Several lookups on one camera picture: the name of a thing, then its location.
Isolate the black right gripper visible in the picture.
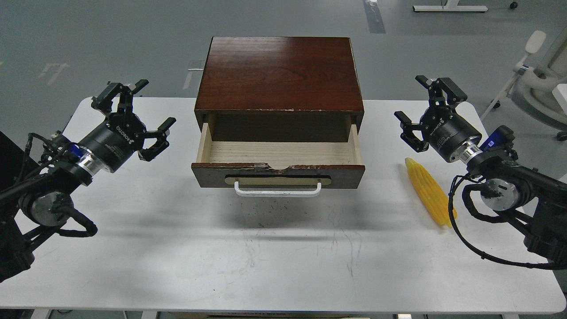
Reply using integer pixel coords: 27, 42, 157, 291
394, 75, 482, 162

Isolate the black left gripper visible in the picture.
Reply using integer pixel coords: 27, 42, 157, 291
79, 79, 177, 172

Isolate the yellow corn cob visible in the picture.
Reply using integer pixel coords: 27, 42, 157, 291
404, 157, 452, 228

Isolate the wooden drawer with white handle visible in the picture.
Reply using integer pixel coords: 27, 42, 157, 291
191, 124, 366, 190

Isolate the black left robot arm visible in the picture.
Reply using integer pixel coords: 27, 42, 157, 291
1, 79, 176, 281

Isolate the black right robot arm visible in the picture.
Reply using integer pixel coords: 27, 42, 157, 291
394, 75, 567, 270

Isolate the dark wooden drawer cabinet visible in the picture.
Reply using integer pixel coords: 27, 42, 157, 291
194, 36, 364, 142

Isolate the white office chair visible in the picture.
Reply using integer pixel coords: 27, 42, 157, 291
480, 29, 567, 141

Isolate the white table base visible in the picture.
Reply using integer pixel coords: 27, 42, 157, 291
412, 0, 488, 13

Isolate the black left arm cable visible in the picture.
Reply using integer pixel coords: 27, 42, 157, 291
52, 205, 98, 238

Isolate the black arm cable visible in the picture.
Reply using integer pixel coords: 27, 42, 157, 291
52, 205, 98, 238
447, 174, 567, 271

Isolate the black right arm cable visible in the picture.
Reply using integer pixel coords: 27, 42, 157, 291
447, 174, 567, 271

